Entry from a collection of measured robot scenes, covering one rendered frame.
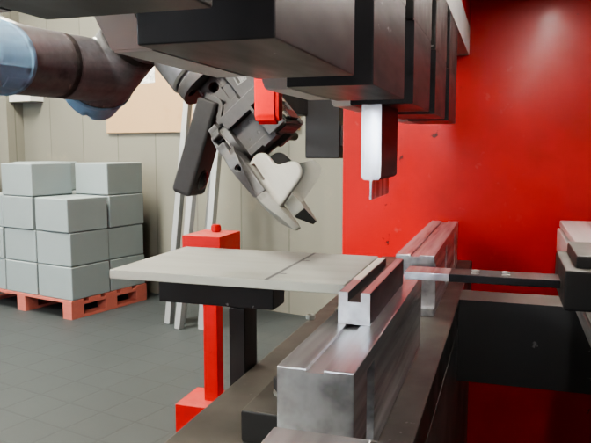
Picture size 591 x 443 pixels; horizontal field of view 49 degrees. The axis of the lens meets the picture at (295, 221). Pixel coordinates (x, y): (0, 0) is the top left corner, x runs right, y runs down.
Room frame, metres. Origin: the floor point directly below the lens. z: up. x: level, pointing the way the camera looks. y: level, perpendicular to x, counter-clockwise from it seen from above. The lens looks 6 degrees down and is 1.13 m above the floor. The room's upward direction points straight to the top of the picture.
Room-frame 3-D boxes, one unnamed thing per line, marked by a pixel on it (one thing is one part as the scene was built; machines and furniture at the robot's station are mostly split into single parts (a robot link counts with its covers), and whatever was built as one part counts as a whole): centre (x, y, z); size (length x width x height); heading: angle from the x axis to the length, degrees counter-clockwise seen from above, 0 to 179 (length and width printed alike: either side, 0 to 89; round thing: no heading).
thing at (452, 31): (1.11, -0.22, 1.26); 0.15 x 0.09 x 0.17; 162
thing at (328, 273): (0.75, 0.05, 1.00); 0.26 x 0.18 x 0.01; 72
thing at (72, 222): (4.82, 1.75, 0.52); 1.04 x 0.70 x 1.03; 59
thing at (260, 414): (0.68, -0.02, 0.89); 0.30 x 0.05 x 0.03; 162
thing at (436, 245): (1.23, -0.26, 0.92); 0.50 x 0.06 x 0.10; 162
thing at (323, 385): (0.65, -0.07, 0.92); 0.39 x 0.06 x 0.10; 162
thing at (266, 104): (0.58, 0.02, 1.20); 0.04 x 0.02 x 0.10; 72
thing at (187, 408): (2.57, 0.33, 0.42); 0.25 x 0.20 x 0.83; 72
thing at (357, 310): (0.69, -0.08, 0.99); 0.20 x 0.03 x 0.03; 162
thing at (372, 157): (0.70, -0.09, 1.13); 0.10 x 0.02 x 0.10; 162
